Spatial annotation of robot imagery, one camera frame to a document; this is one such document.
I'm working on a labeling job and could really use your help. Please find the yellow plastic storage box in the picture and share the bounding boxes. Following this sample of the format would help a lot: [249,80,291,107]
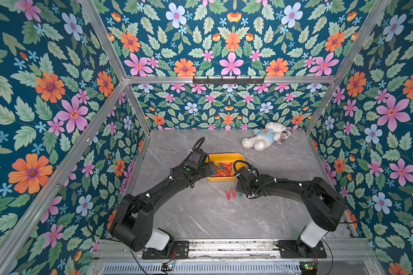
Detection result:
[206,153,246,182]

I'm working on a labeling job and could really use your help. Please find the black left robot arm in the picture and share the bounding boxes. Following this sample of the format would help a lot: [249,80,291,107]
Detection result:
[109,149,216,257]

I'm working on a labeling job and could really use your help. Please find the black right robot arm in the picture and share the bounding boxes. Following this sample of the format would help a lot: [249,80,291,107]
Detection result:
[235,166,347,251]

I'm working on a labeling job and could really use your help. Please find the pile of clothespins in box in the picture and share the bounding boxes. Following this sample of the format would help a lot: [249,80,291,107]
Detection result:
[214,162,235,178]

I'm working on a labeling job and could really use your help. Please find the white teddy bear blue shirt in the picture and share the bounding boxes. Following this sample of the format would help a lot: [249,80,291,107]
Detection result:
[242,122,287,151]

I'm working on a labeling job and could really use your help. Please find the patterned pouch near bear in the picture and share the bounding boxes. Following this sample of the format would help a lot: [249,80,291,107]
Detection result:
[276,129,292,144]

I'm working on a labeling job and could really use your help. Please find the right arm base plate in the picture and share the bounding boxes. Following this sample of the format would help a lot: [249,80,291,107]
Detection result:
[276,239,327,259]

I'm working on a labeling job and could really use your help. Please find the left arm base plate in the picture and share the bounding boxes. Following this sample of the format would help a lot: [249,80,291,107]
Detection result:
[142,239,189,260]

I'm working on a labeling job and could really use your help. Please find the black hook rail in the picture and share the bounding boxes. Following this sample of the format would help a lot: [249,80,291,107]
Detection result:
[192,76,265,85]

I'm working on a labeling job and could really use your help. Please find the aluminium front rail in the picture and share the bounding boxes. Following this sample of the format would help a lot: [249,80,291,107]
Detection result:
[92,238,377,262]

